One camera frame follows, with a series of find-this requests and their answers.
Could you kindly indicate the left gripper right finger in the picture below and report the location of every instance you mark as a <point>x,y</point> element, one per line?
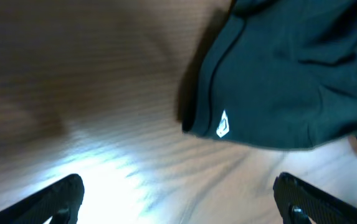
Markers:
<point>301,202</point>

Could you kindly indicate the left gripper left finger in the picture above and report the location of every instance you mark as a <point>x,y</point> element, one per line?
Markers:
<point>59,203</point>

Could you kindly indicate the black t-shirt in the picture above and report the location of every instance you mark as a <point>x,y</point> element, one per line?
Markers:
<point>279,75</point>

